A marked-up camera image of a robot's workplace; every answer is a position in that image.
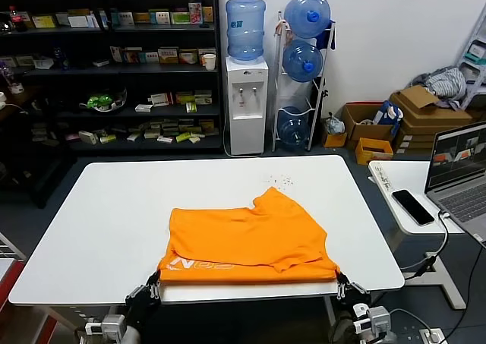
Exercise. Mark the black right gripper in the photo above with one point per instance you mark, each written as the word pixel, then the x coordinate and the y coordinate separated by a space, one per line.
pixel 355 296

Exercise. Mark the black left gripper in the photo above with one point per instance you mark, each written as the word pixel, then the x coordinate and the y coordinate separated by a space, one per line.
pixel 138 302

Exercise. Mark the orange t-shirt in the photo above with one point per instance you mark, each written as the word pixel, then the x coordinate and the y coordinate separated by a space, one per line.
pixel 247 237

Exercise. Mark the pile of grey clothes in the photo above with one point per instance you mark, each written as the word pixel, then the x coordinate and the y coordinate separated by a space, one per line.
pixel 444 82

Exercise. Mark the white floor power socket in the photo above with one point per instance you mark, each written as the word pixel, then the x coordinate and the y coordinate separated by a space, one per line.
pixel 431 336

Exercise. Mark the black smartphone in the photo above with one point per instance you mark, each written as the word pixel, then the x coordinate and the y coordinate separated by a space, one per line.
pixel 413 207

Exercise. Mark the large white table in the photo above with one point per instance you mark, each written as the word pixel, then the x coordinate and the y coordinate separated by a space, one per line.
pixel 95 192

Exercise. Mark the small white side table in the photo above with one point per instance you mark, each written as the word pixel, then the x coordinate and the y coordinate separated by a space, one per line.
pixel 410 173

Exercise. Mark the silver laptop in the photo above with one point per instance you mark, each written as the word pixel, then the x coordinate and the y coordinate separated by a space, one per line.
pixel 455 203

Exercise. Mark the orange yellow cardboard box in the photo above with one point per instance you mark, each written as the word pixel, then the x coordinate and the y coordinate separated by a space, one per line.
pixel 374 146

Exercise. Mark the small yellow box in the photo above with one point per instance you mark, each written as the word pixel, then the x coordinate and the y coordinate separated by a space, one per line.
pixel 334 139

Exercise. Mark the open brown cardboard box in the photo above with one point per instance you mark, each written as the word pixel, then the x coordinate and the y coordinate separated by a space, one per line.
pixel 360 129

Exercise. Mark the grey plastic bag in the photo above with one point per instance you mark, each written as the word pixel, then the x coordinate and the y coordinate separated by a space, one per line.
pixel 334 124

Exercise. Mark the blue water jug clear cap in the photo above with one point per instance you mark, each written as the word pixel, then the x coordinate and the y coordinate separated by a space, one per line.
pixel 292 129

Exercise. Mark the blue and white bag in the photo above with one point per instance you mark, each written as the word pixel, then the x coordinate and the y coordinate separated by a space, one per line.
pixel 387 114

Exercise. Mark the stack of brown cardboard boxes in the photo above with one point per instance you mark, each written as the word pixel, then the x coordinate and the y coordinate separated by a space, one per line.
pixel 425 125

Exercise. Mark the white water dispenser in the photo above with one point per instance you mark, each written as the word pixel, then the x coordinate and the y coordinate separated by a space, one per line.
pixel 247 127

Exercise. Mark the white red medicine box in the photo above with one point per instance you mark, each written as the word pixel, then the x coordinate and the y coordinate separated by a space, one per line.
pixel 160 99

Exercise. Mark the bowl with green packets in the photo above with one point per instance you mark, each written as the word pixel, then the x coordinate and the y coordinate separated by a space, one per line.
pixel 100 101

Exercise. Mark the black shelf unit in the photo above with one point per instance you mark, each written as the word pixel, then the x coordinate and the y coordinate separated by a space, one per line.
pixel 163 72

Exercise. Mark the orange medicine box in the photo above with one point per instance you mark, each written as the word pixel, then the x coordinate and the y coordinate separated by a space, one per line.
pixel 168 56

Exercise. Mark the white paper cup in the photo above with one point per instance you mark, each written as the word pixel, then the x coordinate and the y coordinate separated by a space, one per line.
pixel 209 62

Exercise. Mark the grey metal shelf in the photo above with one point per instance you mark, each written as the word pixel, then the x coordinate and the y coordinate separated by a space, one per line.
pixel 471 78

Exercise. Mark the blue plastic bottle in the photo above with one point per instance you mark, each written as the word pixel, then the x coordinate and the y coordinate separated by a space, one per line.
pixel 60 59

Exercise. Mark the white teal medicine box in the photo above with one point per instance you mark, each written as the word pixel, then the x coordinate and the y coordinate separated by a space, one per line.
pixel 160 17

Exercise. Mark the green white medicine box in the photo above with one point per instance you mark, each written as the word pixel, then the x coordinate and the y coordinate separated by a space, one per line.
pixel 180 18

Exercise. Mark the upright blue water jug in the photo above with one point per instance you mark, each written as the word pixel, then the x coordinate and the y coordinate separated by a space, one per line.
pixel 245 32

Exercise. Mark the pink medicine box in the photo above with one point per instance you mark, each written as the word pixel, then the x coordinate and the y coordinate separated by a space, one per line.
pixel 195 13

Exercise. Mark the yellow medicine box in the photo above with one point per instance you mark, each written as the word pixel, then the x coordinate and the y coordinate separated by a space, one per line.
pixel 207 14

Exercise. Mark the cola bottle red cap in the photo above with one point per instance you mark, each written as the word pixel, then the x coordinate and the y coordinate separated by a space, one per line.
pixel 15 19

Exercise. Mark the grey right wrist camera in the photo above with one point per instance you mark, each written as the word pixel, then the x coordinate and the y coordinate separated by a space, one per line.
pixel 374 317

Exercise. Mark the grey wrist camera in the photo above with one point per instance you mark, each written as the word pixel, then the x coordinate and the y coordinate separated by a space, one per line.
pixel 374 317
pixel 110 325

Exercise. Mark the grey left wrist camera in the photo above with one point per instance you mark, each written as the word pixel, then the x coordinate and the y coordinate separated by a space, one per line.
pixel 110 325

